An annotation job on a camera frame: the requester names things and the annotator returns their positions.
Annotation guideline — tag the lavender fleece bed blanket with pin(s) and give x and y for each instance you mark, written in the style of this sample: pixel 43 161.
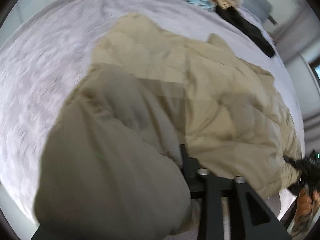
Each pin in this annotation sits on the lavender fleece bed blanket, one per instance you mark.
pixel 48 54

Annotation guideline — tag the grey quilted headboard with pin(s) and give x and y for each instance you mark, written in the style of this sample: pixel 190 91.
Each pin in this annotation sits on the grey quilted headboard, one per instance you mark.
pixel 259 8

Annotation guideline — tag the black folded garment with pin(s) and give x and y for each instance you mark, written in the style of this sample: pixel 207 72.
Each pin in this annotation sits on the black folded garment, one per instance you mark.
pixel 232 16

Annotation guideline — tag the person's hand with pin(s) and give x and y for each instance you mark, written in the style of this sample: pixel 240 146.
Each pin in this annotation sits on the person's hand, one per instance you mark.
pixel 307 207

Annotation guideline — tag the beige curtain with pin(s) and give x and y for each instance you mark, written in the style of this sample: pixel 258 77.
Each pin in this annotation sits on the beige curtain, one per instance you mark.
pixel 297 33

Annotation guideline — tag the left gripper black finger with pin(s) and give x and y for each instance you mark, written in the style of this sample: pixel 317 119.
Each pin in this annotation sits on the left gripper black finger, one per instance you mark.
pixel 230 208

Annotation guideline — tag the beige puffer jacket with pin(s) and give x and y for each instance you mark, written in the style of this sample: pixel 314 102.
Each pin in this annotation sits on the beige puffer jacket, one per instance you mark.
pixel 111 165

